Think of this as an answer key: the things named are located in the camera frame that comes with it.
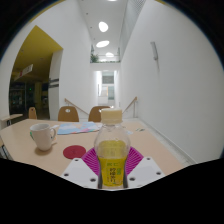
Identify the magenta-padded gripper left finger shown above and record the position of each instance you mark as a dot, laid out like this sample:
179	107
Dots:
77	171

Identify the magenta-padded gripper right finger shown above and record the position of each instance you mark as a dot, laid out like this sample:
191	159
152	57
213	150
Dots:
146	171

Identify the clear bottle with yellow drink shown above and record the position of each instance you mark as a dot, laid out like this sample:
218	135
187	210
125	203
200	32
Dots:
111	153

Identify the flat round red coaster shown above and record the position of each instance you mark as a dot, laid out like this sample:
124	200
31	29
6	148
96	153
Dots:
74	152

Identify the light blue printed paper sheet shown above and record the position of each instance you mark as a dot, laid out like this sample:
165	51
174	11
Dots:
78	128

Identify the white ceramic mug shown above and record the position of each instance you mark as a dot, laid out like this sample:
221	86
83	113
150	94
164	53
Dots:
41	135

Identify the small wooden side table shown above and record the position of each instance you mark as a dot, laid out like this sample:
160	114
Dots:
10	117

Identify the dark shop shelf unit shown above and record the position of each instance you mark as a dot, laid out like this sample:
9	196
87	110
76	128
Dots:
18	97

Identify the white hanging sign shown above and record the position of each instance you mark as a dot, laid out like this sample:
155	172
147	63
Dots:
24	71

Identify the green potted plant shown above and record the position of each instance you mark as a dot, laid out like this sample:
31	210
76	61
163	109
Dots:
94	58

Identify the group of oval ceiling lights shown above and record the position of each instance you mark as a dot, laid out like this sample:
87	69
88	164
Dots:
103	26

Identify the dark wall sign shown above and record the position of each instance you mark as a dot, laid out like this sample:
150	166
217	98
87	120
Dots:
54	83

